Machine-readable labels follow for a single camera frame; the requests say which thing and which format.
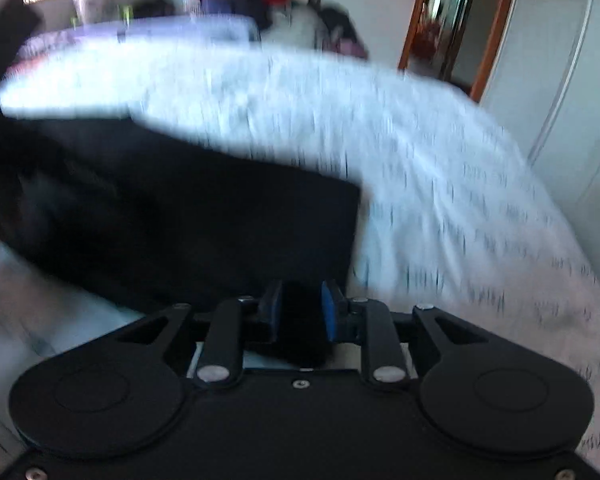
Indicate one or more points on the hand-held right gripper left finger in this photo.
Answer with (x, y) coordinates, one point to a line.
(272, 307)

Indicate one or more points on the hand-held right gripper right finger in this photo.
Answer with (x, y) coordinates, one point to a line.
(330, 312)

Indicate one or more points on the black pants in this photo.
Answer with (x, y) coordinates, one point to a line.
(205, 210)

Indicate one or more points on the floral pillow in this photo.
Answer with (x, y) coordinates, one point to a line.
(95, 10)

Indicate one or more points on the green plastic chair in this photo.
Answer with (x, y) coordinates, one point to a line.
(126, 14)

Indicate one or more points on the black duffel bag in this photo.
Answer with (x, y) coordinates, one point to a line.
(155, 7)

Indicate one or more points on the light blue quilted blanket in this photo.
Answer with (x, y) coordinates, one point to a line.
(180, 27)

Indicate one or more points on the bed with white printed sheet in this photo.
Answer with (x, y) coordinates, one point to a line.
(430, 160)

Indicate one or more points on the navy puffer jacket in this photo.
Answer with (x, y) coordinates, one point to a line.
(235, 12)

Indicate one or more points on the purple bag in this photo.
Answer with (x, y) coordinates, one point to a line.
(355, 50)

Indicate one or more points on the grey storage bag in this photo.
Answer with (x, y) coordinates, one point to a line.
(295, 30)

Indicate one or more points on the black backpack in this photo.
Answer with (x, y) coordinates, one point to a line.
(340, 27)

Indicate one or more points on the white wardrobe with flower stickers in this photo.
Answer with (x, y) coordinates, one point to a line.
(555, 85)

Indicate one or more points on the wooden door frame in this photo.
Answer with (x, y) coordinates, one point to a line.
(500, 20)

